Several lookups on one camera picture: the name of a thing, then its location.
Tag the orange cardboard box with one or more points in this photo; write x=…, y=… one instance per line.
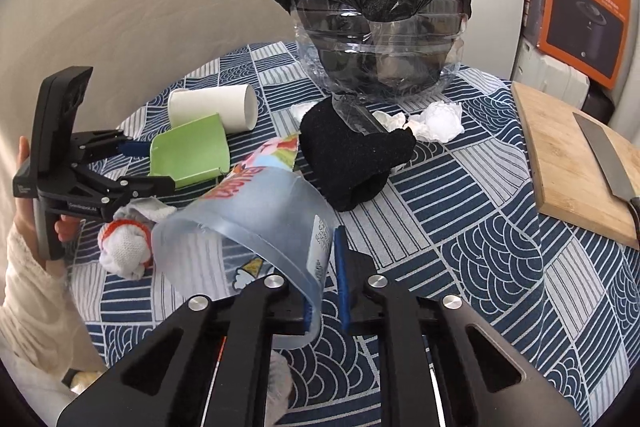
x=580, y=7

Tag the clear plastic wrapper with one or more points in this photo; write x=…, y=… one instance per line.
x=355, y=114

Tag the clear plastic trash bin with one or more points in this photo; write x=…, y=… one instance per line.
x=350, y=57

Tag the blue patterned tablecloth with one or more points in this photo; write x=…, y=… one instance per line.
x=450, y=232

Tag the kitchen knife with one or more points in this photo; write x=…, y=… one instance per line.
x=605, y=157

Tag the person's left forearm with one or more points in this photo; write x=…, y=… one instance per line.
x=30, y=307

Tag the small crumpled white tissue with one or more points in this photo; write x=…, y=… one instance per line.
x=390, y=119
x=302, y=112

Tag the grey knit cloth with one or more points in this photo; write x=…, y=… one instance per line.
x=280, y=387

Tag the white box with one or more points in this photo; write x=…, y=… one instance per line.
x=550, y=74

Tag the black sock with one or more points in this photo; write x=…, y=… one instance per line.
x=350, y=162

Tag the large white tissue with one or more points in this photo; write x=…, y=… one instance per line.
x=437, y=122

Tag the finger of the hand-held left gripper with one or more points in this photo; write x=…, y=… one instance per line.
x=145, y=187
x=131, y=148

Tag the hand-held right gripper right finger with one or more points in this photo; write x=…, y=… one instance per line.
x=341, y=277

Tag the green carton piece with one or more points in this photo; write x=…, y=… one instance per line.
x=192, y=152

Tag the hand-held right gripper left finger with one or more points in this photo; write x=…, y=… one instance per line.
x=250, y=332

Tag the black case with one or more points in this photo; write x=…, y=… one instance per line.
x=600, y=104

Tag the person's left hand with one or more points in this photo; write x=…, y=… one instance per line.
x=26, y=222

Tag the white paper cup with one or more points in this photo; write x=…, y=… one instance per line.
x=210, y=104

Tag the wooden cutting board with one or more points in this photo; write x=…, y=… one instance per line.
x=560, y=157

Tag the white glove orange trim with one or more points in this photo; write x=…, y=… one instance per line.
x=125, y=247

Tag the cut clear plastic bottle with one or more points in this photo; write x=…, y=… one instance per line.
x=250, y=217

